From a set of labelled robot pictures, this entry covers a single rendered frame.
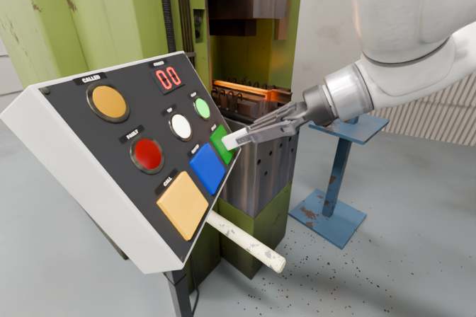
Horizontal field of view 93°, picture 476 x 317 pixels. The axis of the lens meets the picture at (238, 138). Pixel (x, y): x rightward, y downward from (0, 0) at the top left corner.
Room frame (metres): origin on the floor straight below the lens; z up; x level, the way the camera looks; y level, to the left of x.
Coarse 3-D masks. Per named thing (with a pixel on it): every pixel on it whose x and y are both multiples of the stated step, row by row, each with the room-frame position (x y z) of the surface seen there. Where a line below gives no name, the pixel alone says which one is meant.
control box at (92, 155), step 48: (48, 96) 0.23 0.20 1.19; (144, 96) 0.35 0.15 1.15; (192, 96) 0.46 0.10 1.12; (48, 144) 0.22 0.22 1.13; (96, 144) 0.23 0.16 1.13; (192, 144) 0.36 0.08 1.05; (96, 192) 0.21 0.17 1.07; (144, 192) 0.23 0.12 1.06; (144, 240) 0.20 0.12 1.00; (192, 240) 0.23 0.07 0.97
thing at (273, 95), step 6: (222, 84) 1.04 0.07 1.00; (228, 84) 1.02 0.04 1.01; (234, 84) 1.02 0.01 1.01; (246, 90) 0.95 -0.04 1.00; (252, 90) 0.93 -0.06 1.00; (258, 90) 0.92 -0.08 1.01; (264, 90) 0.92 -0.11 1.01; (276, 90) 0.88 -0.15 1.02; (270, 96) 0.87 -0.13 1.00; (276, 96) 0.87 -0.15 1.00; (282, 96) 0.85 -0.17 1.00; (288, 96) 0.83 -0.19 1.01; (276, 102) 0.86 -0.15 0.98; (282, 102) 0.85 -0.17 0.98; (288, 102) 0.83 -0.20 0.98
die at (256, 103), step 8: (216, 80) 1.17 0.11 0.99; (224, 88) 1.01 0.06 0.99; (232, 88) 0.98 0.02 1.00; (216, 96) 0.92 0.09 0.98; (224, 96) 0.92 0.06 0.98; (240, 96) 0.89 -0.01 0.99; (248, 96) 0.89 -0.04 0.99; (256, 96) 0.89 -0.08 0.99; (264, 96) 0.88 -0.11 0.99; (216, 104) 0.91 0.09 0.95; (224, 104) 0.89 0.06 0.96; (232, 104) 0.86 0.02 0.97; (240, 104) 0.83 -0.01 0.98; (248, 104) 0.82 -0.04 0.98; (256, 104) 0.83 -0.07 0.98; (264, 104) 0.87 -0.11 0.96; (272, 104) 0.92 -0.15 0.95; (240, 112) 0.83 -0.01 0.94; (248, 112) 0.81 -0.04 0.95; (256, 112) 0.83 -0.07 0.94; (264, 112) 0.87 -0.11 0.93
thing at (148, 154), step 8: (144, 144) 0.28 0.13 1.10; (152, 144) 0.29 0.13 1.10; (136, 152) 0.26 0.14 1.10; (144, 152) 0.27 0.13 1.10; (152, 152) 0.28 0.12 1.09; (160, 152) 0.29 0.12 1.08; (144, 160) 0.26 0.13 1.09; (152, 160) 0.27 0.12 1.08; (160, 160) 0.28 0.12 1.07; (152, 168) 0.26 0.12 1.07
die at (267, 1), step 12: (216, 0) 0.90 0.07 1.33; (228, 0) 0.86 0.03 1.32; (240, 0) 0.83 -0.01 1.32; (252, 0) 0.80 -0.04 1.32; (264, 0) 0.85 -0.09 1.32; (276, 0) 0.90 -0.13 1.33; (216, 12) 0.90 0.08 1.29; (228, 12) 0.87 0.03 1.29; (240, 12) 0.83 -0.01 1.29; (252, 12) 0.80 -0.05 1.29; (264, 12) 0.85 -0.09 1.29; (276, 12) 0.91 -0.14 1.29
